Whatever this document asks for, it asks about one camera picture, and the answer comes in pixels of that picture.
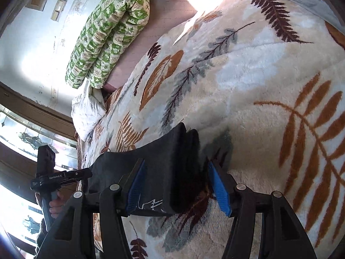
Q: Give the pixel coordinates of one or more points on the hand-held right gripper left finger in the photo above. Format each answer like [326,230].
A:
[137,181]

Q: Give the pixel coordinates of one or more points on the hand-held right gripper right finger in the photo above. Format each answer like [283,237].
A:
[219,184]

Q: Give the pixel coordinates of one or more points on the stained glass window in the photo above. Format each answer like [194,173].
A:
[32,140]

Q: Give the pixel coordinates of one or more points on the white pillow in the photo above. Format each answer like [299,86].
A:
[86,110]

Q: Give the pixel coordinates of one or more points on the green patterned quilt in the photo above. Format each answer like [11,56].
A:
[109,32]

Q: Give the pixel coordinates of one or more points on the leaf-print fleece blanket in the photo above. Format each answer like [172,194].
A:
[242,113]

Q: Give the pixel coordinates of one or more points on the wall switch plate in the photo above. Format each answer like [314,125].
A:
[58,10]

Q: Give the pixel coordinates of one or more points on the person's left hand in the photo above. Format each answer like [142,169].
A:
[56,205]

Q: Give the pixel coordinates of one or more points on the pink bed sheet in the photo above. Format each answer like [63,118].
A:
[151,37]

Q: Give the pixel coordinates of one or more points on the black pants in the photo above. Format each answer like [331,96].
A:
[161,172]

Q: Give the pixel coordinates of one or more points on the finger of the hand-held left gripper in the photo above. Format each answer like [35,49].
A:
[79,174]

